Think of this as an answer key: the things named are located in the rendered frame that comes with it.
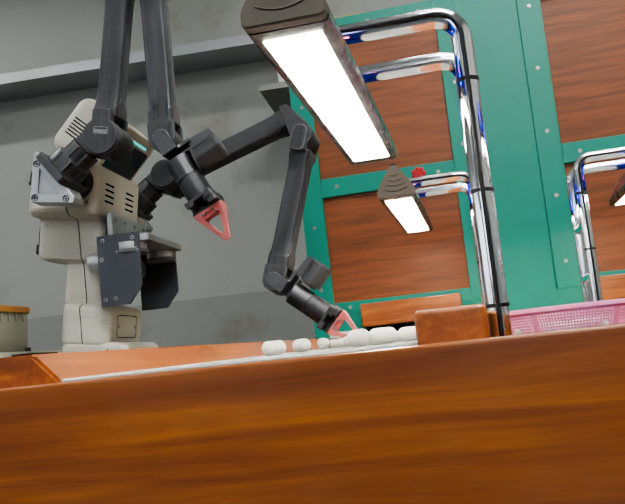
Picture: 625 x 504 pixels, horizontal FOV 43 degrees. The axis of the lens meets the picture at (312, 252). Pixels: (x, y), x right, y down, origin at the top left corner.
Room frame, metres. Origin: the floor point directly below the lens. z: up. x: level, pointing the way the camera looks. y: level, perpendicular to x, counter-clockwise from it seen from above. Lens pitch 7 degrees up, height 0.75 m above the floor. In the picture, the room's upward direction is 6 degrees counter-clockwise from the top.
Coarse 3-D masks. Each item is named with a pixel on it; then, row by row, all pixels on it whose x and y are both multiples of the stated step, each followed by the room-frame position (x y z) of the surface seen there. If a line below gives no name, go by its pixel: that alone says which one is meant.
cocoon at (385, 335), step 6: (372, 330) 1.02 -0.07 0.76; (378, 330) 1.02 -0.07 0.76; (384, 330) 1.01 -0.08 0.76; (390, 330) 1.01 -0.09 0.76; (372, 336) 1.02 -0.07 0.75; (378, 336) 1.01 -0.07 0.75; (384, 336) 1.01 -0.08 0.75; (390, 336) 1.01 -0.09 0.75; (396, 336) 1.01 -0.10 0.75; (372, 342) 1.02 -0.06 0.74; (378, 342) 1.02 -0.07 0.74; (384, 342) 1.02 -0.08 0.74; (390, 342) 1.01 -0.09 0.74
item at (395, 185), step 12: (396, 168) 1.63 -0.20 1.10; (384, 180) 1.64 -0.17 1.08; (396, 180) 1.63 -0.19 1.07; (408, 180) 1.63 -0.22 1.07; (384, 192) 1.64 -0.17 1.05; (396, 192) 1.64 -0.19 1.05; (408, 192) 1.63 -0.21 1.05; (384, 204) 1.72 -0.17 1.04; (420, 204) 1.78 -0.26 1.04; (432, 228) 2.21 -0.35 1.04
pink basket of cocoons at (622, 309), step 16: (576, 304) 1.21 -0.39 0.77; (592, 304) 1.21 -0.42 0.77; (608, 304) 1.22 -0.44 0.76; (624, 304) 1.23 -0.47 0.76; (512, 320) 1.28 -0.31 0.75; (528, 320) 1.26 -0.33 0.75; (544, 320) 1.24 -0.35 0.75; (560, 320) 1.23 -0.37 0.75; (576, 320) 1.23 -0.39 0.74; (592, 320) 1.22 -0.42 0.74; (608, 320) 1.23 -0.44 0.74; (624, 320) 1.24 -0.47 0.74
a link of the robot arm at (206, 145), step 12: (156, 132) 1.61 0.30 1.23; (204, 132) 1.62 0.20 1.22; (156, 144) 1.61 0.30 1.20; (168, 144) 1.61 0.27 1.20; (180, 144) 1.62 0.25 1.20; (192, 144) 1.62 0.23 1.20; (204, 144) 1.61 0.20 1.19; (216, 144) 1.60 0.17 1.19; (168, 156) 1.63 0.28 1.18; (204, 156) 1.61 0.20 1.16; (216, 156) 1.62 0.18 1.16
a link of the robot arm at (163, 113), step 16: (144, 0) 1.62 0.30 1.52; (160, 0) 1.62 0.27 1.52; (144, 16) 1.63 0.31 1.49; (160, 16) 1.62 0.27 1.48; (144, 32) 1.63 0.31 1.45; (160, 32) 1.62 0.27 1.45; (144, 48) 1.63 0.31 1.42; (160, 48) 1.62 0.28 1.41; (160, 64) 1.62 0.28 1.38; (160, 80) 1.62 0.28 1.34; (160, 96) 1.62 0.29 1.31; (160, 112) 1.61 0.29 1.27; (176, 112) 1.64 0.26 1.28; (160, 128) 1.61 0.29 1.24; (176, 128) 1.66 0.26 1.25; (176, 144) 1.63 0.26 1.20
